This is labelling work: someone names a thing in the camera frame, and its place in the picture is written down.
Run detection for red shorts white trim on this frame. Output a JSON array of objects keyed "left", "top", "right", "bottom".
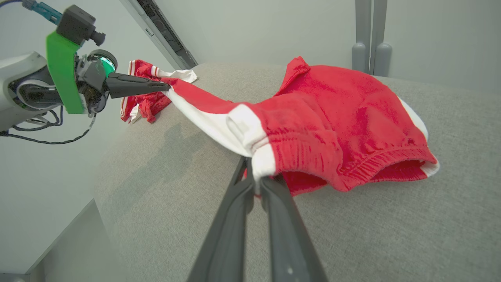
[{"left": 162, "top": 56, "right": 440, "bottom": 197}]

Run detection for red jersey white stripes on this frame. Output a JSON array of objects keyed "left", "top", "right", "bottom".
[{"left": 120, "top": 59, "right": 198, "bottom": 124}]

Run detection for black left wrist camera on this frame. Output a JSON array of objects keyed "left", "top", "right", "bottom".
[{"left": 56, "top": 4, "right": 106, "bottom": 47}]

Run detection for thin black left arm cables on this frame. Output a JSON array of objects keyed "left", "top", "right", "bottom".
[{"left": 0, "top": 105, "right": 97, "bottom": 146}]

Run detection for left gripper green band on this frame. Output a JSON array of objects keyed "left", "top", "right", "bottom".
[{"left": 46, "top": 31, "right": 172, "bottom": 115}]

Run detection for grey frame with black slot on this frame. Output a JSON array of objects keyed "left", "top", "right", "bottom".
[{"left": 119, "top": 0, "right": 198, "bottom": 71}]

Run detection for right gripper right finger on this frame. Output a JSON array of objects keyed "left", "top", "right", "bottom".
[{"left": 259, "top": 175, "right": 329, "bottom": 282}]

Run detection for teal left camera connector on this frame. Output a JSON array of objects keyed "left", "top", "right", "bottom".
[{"left": 22, "top": 0, "right": 63, "bottom": 25}]

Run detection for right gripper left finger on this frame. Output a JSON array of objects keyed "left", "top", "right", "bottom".
[{"left": 187, "top": 156, "right": 255, "bottom": 282}]

